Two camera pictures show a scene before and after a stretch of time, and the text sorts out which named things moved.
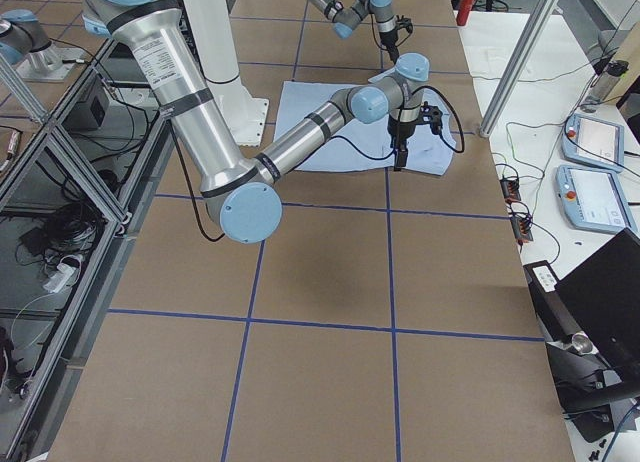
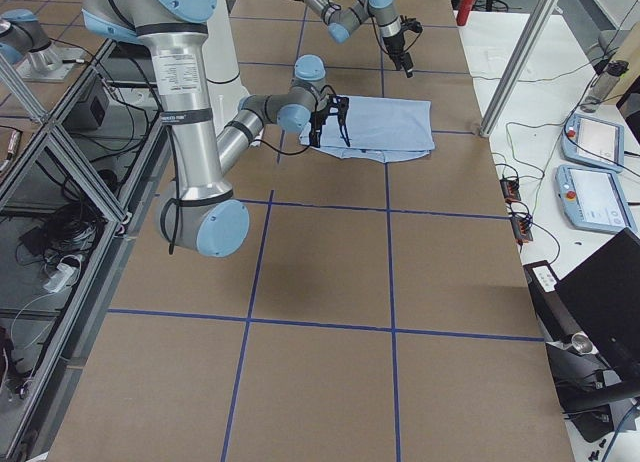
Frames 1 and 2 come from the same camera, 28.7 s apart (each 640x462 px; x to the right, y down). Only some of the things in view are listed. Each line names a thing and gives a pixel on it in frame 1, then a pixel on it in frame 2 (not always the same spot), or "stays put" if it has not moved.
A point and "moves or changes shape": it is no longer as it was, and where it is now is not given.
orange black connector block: (510, 188) stays put
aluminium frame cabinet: (75, 185) stays put
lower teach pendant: (594, 200) stays put
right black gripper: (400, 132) → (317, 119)
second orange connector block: (521, 227) stays put
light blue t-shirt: (365, 145) moves or changes shape
